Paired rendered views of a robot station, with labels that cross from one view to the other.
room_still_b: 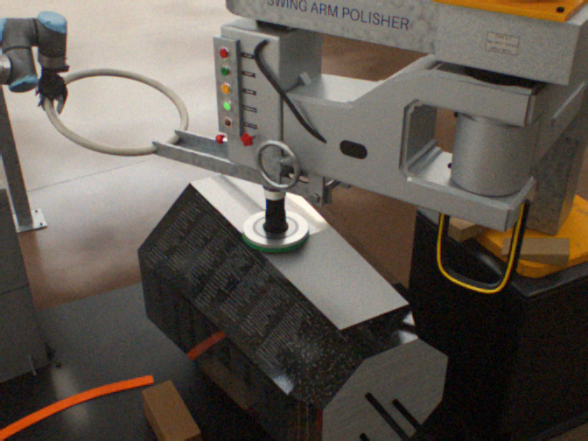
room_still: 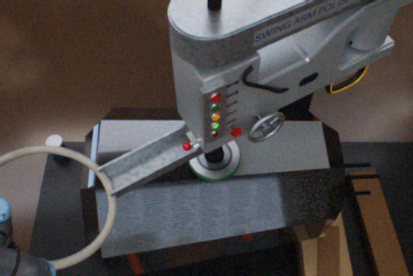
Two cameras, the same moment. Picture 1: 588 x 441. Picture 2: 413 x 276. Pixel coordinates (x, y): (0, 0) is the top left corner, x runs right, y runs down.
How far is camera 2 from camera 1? 185 cm
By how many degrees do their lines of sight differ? 49
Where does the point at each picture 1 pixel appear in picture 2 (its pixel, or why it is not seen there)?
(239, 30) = (223, 73)
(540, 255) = not seen: hidden behind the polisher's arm
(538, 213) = not seen: hidden behind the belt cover
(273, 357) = (299, 213)
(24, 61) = (35, 265)
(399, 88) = (347, 28)
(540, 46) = not seen: outside the picture
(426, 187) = (352, 64)
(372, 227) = (71, 82)
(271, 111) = (249, 102)
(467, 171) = (375, 41)
